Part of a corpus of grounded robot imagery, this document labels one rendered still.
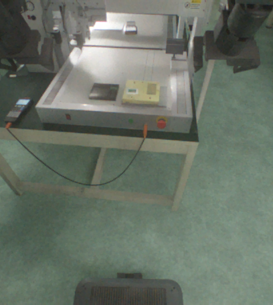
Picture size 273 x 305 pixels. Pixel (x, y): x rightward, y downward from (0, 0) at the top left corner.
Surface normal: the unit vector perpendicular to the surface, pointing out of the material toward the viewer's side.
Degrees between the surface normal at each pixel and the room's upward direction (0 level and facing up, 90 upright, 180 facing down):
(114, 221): 0
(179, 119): 90
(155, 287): 0
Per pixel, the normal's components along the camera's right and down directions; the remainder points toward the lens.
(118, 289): 0.00, -0.65
